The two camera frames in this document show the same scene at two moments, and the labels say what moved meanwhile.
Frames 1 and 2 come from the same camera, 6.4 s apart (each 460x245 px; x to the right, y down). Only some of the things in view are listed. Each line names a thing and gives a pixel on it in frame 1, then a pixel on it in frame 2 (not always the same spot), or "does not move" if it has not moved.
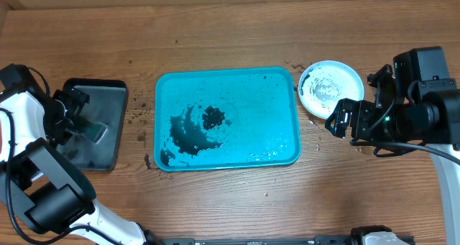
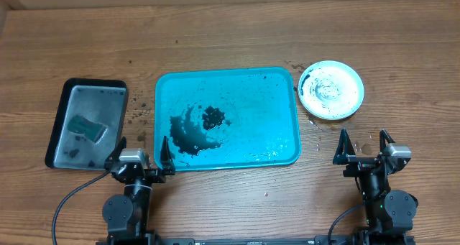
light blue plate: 323,83 does not move
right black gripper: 362,112 → 344,154
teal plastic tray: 226,118 does not move
